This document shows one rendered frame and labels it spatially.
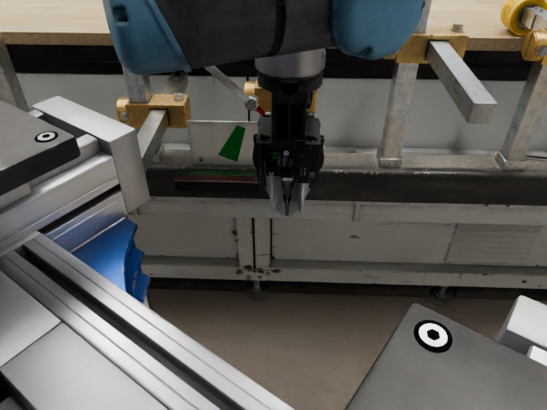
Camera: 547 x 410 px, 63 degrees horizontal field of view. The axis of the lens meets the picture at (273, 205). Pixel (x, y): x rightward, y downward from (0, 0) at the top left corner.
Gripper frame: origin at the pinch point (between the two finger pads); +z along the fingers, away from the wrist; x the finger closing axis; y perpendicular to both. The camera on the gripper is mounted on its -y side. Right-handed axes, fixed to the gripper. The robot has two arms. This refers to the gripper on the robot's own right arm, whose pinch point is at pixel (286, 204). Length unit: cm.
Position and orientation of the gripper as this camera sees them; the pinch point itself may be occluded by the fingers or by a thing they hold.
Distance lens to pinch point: 62.3
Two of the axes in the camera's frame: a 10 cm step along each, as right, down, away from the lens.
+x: 10.0, 0.3, -0.3
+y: -0.4, 6.1, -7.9
